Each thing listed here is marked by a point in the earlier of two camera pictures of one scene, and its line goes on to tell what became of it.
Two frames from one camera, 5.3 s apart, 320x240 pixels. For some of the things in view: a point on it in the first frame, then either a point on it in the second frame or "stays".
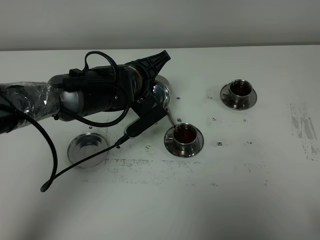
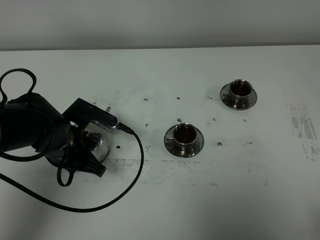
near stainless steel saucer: x=171 y=147 stays
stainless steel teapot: x=161 y=91 to x=95 y=138
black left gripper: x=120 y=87 to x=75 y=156
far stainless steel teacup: x=239 y=90 stays
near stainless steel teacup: x=184 y=137 stays
